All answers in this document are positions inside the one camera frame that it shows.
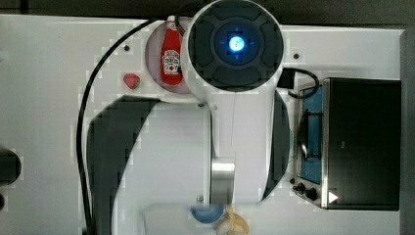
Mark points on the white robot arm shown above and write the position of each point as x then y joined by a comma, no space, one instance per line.
232,60

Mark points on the red ketchup bottle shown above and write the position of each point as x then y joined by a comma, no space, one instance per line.
170,54

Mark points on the red strawberry toy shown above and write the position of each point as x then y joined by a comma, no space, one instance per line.
131,80

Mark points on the grey round plate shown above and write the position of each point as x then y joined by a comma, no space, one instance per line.
153,61

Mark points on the blue bowl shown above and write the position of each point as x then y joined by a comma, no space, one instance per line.
207,213

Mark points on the yellow banana bunch toy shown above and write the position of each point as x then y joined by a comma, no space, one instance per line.
231,224

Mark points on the black toaster oven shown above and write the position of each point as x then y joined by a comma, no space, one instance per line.
348,144

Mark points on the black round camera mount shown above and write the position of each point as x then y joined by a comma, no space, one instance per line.
10,167

